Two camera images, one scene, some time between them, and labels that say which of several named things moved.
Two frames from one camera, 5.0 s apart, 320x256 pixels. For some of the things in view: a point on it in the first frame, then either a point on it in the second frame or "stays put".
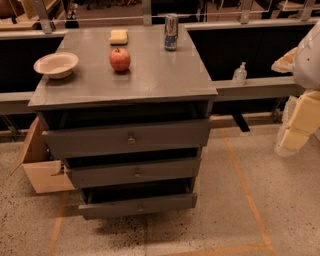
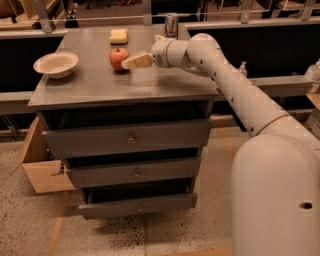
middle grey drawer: x=136 y=172 stays put
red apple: x=120 y=59 stays put
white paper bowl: x=57 y=65 stays put
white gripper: x=308 y=61 → x=160 y=52
